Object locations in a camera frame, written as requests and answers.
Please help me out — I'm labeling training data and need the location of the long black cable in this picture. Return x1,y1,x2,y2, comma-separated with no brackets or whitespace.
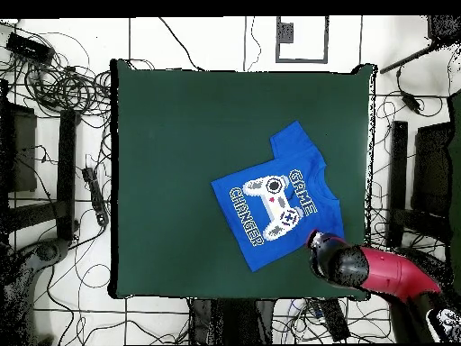
158,16,205,72

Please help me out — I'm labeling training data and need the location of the small dark grey square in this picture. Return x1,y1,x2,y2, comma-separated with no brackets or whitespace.
278,22,294,44

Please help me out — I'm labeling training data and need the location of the coiled black cable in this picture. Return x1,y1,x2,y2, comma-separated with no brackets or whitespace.
24,64,113,118

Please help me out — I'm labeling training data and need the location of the dark green table cloth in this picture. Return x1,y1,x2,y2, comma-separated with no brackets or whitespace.
109,59,377,300

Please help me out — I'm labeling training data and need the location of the black stand base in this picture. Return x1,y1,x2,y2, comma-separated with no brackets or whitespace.
0,237,71,345

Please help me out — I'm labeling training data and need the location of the blue shirt with white print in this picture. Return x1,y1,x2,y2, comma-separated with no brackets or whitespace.
210,120,346,272

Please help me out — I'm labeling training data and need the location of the black power strip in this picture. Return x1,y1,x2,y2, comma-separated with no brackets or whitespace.
81,166,110,227
318,297,351,342

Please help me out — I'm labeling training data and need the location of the black stand bar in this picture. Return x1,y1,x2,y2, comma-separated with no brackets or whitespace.
56,109,78,241
390,120,409,248

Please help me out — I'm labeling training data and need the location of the black speckled block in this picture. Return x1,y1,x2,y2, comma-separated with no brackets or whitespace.
427,14,461,46

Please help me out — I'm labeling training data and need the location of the black inline cable adapter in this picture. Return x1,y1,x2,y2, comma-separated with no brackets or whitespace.
400,90,423,114

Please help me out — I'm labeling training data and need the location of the black rod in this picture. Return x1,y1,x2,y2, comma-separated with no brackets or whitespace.
379,42,438,75

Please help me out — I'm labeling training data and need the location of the black flat panel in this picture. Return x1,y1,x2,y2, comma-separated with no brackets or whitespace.
0,102,38,194
411,122,455,217

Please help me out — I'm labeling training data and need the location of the thin black cable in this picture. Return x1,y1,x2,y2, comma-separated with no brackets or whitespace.
244,15,263,72

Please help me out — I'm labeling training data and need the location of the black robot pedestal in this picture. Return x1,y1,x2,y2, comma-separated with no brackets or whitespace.
188,297,276,345

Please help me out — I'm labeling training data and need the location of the grey square frame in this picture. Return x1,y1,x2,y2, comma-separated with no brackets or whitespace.
276,15,330,64

